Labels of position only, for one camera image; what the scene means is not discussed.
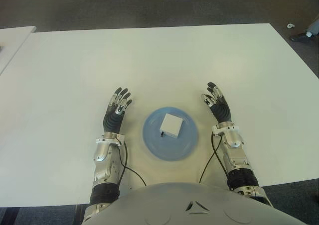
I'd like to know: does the blue plate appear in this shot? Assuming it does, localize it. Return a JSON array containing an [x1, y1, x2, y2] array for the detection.
[[142, 107, 200, 162]]

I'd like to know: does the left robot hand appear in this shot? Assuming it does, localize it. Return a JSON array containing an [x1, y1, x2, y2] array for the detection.
[[103, 87, 133, 134]]

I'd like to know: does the grey robot torso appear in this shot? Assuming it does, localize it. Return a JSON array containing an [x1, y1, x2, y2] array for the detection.
[[81, 182, 304, 225]]

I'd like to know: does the neighbouring white table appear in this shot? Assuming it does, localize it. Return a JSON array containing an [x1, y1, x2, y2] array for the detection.
[[0, 25, 37, 77]]

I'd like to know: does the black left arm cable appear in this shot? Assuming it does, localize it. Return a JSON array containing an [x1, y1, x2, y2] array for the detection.
[[119, 141, 147, 187]]

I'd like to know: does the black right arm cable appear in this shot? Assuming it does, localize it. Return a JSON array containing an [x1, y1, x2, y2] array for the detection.
[[199, 132, 230, 184]]

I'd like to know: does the white charger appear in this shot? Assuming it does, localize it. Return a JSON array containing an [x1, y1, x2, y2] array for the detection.
[[159, 113, 184, 139]]

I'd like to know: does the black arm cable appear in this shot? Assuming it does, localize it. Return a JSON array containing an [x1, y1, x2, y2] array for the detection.
[[199, 132, 230, 184], [119, 141, 147, 187]]

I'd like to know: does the person's grey trouser leg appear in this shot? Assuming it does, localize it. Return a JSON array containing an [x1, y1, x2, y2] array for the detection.
[[306, 17, 319, 36]]

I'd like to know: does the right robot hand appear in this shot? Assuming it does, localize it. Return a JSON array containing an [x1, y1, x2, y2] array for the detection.
[[200, 81, 235, 125]]

